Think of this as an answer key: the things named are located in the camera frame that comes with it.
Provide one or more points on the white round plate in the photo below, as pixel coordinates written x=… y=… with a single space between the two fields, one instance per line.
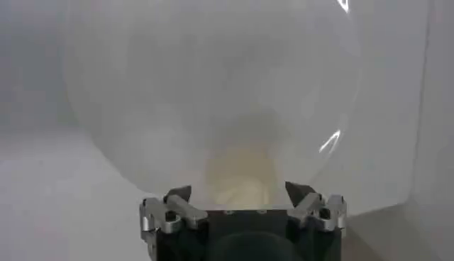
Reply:
x=177 y=88

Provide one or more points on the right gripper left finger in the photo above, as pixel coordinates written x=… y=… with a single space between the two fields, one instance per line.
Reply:
x=177 y=212

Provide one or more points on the white steamed bun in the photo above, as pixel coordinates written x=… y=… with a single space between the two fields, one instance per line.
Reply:
x=241 y=177

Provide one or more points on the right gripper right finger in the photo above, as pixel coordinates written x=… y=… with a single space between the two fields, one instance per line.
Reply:
x=315 y=209

